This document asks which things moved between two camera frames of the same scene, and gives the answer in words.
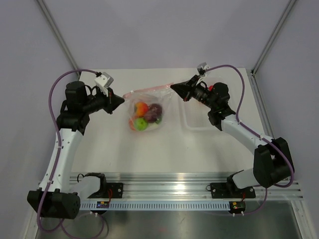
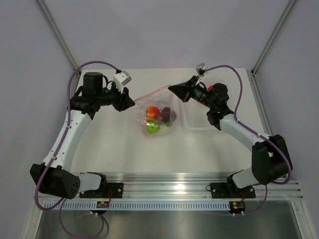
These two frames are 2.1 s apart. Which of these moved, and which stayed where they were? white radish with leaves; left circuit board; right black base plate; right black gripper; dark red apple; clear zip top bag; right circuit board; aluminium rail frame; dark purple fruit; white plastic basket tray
Moved: dark red apple; clear zip top bag; white radish with leaves; dark purple fruit
Stayed: aluminium rail frame; right black base plate; right black gripper; left circuit board; white plastic basket tray; right circuit board
